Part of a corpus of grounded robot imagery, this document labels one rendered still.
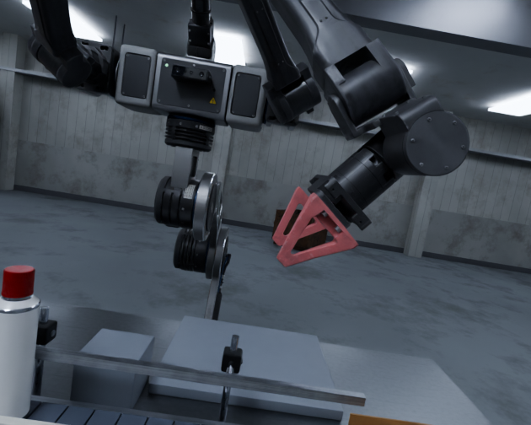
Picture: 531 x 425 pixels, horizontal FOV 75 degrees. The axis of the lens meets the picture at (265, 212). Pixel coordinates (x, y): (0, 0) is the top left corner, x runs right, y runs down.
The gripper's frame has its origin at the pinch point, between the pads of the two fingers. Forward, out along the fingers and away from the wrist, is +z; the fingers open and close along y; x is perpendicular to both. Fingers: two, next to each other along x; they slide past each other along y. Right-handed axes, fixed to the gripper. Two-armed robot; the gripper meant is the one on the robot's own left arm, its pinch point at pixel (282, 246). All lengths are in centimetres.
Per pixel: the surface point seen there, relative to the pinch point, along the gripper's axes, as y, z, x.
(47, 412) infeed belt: -4.5, 40.4, -2.9
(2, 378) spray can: -0.7, 37.3, -10.5
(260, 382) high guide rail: -5.5, 16.0, 14.1
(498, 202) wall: -719, -359, 412
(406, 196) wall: -722, -212, 265
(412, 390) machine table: -31, 3, 52
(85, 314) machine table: -44, 53, -10
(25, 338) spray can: -2.0, 32.5, -12.3
